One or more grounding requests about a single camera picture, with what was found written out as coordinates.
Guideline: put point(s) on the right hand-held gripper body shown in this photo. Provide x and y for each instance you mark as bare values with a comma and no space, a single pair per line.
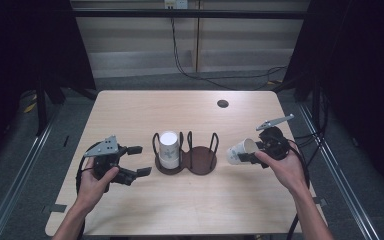
275,140

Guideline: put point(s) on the person's right hand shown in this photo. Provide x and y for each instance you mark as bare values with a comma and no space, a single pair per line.
285,170

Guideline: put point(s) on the dark round table grommet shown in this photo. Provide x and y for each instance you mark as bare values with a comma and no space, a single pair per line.
223,103

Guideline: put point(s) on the black metal stand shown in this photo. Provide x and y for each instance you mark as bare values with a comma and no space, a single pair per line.
41,110
316,106

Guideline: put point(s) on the yellow floor tape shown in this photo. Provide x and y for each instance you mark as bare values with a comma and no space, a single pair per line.
30,107

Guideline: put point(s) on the black floor tape strip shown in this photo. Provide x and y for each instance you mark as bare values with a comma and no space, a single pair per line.
66,141

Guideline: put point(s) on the person's left hand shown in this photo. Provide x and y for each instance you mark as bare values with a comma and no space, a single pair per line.
91,190

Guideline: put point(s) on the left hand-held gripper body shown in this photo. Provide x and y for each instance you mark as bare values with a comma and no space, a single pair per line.
105,148

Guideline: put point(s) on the stack of white cups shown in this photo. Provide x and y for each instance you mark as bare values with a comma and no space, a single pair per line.
169,150

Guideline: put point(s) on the metal floor rail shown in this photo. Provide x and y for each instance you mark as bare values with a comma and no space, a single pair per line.
30,160
335,166

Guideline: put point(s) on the white wall power outlet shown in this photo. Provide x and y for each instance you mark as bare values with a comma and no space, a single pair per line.
176,3

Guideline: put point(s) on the dark curtain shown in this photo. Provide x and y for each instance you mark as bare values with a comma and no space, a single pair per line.
13,50
363,66

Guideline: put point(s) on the printed white paper cup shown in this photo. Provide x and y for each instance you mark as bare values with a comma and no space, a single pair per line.
235,155

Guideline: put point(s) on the black horizontal bar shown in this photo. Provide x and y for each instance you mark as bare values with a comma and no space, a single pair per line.
130,13

